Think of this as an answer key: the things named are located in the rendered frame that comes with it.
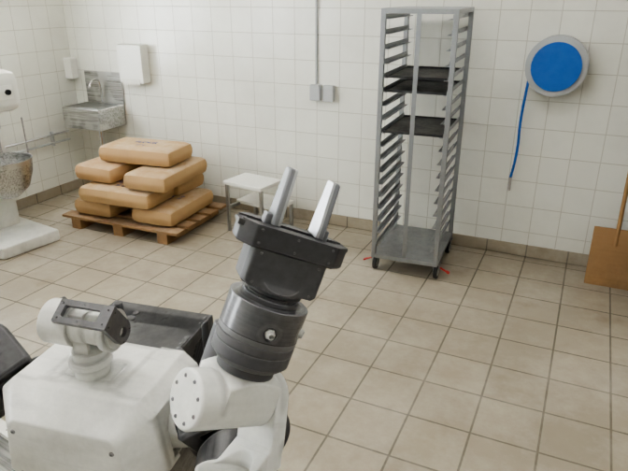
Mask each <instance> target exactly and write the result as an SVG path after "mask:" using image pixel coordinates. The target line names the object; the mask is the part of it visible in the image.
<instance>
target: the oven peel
mask: <svg viewBox="0 0 628 471"><path fill-rule="evenodd" d="M627 196H628V173H627V178H626V182H625V187H624V192H623V197H622V201H621V210H620V215H619V219H618V224H617V229H614V228H607V227H601V226H594V229H593V234H592V244H591V248H590V253H589V259H588V263H587V268H586V273H585V279H584V283H588V284H593V285H599V286H604V287H609V288H615V289H620V290H625V291H628V231H627V230H621V225H622V220H623V215H624V210H625V206H626V201H627Z"/></svg>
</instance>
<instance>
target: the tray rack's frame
mask: <svg viewBox="0 0 628 471"><path fill-rule="evenodd" d="M473 11H474V7H385V8H382V9H381V21H380V44H379V67H378V112H377V134H376V158H375V180H374V204H373V226H372V249H371V257H375V258H378V263H379V258H380V259H386V260H392V261H397V262H403V263H410V264H420V265H426V266H431V267H432V268H433V271H434V267H437V266H438V273H437V274H439V269H440V268H439V266H440V265H441V263H442V262H440V260H441V258H442V256H443V253H444V251H445V249H446V247H447V245H448V244H449V242H450V248H451V241H452V239H453V237H451V236H452V234H451V233H449V232H447V231H445V233H444V235H443V236H442V238H441V240H440V232H441V221H442V209H443V199H444V189H445V178H446V168H447V157H448V146H449V136H450V115H451V105H452V95H453V84H454V73H455V63H456V52H457V42H458V31H459V20H460V14H463V13H468V12H473ZM387 13H399V14H417V25H416V40H415V55H414V69H413V84H412V99H411V114H410V129H409V144H408V159H407V188H406V203H405V218H404V225H400V224H397V225H394V226H393V228H392V229H391V231H390V232H389V233H388V234H387V235H386V236H385V238H384V239H383V240H382V242H381V243H380V244H379V245H377V244H376V240H377V234H378V233H376V231H377V228H378V222H377V216H378V192H379V185H378V181H379V171H378V169H379V168H380V159H379V155H380V151H381V146H380V141H381V133H380V129H381V128H382V119H381V115H382V109H383V107H382V106H381V104H382V101H383V92H382V88H383V87H384V78H383V73H384V66H385V64H384V63H383V61H384V59H385V49H384V44H386V35H385V29H386V24H387V19H385V18H386V14H387ZM421 14H454V19H453V30H452V41H451V52H450V73H449V84H448V95H447V106H446V118H445V128H444V139H443V150H442V161H441V172H440V183H439V194H438V205H437V216H436V228H435V230H434V229H427V228H420V227H413V226H408V213H409V198H410V184H411V170H412V156H413V142H414V127H415V113H416V99H417V85H418V71H419V56H420V42H421ZM434 234H435V241H431V239H432V237H433V235H434ZM439 241H440V242H439ZM434 244H435V248H434V253H431V252H430V251H431V249H432V247H433V245H434Z"/></svg>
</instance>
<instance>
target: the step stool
mask: <svg viewBox="0 0 628 471"><path fill-rule="evenodd" d="M280 181H281V179H278V178H269V177H264V176H259V175H254V174H250V173H243V174H241V175H238V176H235V177H233V178H229V179H227V180H224V181H223V184H225V195H226V211H227V226H228V231H232V220H231V208H232V207H236V206H238V205H240V204H244V205H249V206H253V210H254V214H256V215H258V207H259V208H260V216H263V214H264V209H268V210H269V209H270V208H271V205H272V203H273V200H274V197H275V196H273V195H268V194H264V191H265V190H267V189H269V188H272V187H274V186H276V185H279V184H280ZM229 185H230V186H235V187H239V188H243V189H248V190H253V191H256V192H258V193H256V192H254V193H250V194H248V195H246V196H243V197H241V198H238V199H236V202H234V203H233V204H230V188H229ZM293 203H294V201H293V200H289V203H288V206H289V212H290V225H293Z"/></svg>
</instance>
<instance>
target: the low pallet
mask: <svg viewBox="0 0 628 471"><path fill-rule="evenodd" d="M225 207H226V204H224V203H217V202H212V203H211V204H209V205H208V206H206V207H204V208H202V209H200V210H199V211H197V212H196V213H194V214H192V216H190V217H188V218H187V219H185V220H184V221H181V222H180V223H178V224H176V225H175V226H171V227H167V226H162V225H155V224H148V223H143V222H137V221H134V219H133V217H132V212H131V211H133V208H130V209H128V210H127V211H123V212H122V213H120V214H118V215H116V216H114V217H111V218H109V217H102V216H96V215H91V214H86V213H80V212H78V211H76V210H70V211H68V212H66V213H64V214H62V215H63V217H67V218H71V220H72V225H73V228H78V229H83V228H85V227H87V226H89V225H91V224H94V223H96V222H98V223H103V224H109V225H113V233H114V235H115V236H126V235H128V234H130V233H132V232H133V231H135V230H141V231H147V232H152V233H157V241H158V243H160V244H165V245H168V244H170V243H172V242H173V241H175V240H176V239H178V238H180V237H181V236H184V235H185V234H187V233H189V232H190V231H191V230H192V229H194V228H196V227H197V226H199V225H201V224H202V223H204V222H205V221H208V220H209V219H211V218H213V217H214V216H216V215H218V214H219V210H222V209H223V208H225ZM115 217H117V218H115ZM121 218H122V219H121Z"/></svg>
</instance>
